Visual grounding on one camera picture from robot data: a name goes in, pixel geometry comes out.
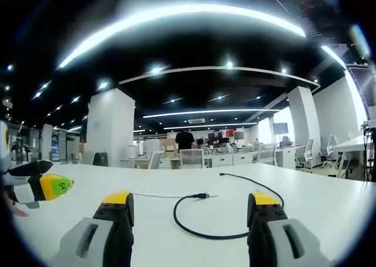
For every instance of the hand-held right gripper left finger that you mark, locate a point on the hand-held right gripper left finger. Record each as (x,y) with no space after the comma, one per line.
(88,240)

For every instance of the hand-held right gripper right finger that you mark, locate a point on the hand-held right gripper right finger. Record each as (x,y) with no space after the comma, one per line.
(290,243)

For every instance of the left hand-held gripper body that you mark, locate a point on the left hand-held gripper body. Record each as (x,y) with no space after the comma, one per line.
(3,149)

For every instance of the white desk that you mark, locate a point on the white desk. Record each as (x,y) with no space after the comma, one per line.
(152,229)

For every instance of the person's left hand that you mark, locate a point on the person's left hand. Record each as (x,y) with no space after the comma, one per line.
(16,209)

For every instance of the black bag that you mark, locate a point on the black bag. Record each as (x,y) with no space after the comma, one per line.
(100,158)

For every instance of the white mesh office chair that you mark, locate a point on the white mesh office chair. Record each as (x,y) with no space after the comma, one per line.
(267,153)
(329,148)
(305,154)
(155,158)
(191,157)

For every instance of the white side table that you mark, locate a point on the white side table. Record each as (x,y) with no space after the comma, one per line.
(352,143)

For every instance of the cardboard boxes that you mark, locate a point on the cardboard boxes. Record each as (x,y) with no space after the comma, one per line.
(168,146)

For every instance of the long curved ceiling light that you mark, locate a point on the long curved ceiling light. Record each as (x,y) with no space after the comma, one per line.
(176,17)

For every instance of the wall television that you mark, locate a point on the wall television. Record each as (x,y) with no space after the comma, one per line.
(280,128)

